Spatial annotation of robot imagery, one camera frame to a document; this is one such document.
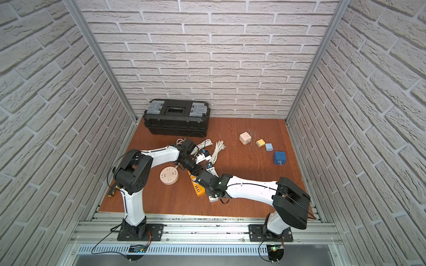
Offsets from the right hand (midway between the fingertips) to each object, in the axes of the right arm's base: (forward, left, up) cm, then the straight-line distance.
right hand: (213, 184), depth 84 cm
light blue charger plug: (+24, -36, -4) cm, 44 cm away
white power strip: (-7, +1, -3) cm, 7 cm away
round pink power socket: (+8, +25, -2) cm, 26 cm away
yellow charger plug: (+27, -31, -3) cm, 42 cm away
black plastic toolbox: (+38, +20, +12) cm, 45 cm away
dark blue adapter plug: (+14, -40, -1) cm, 42 cm away
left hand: (+7, +4, -2) cm, 8 cm away
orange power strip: (-1, +8, -3) cm, 8 cm away
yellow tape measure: (+1, +54, -3) cm, 54 cm away
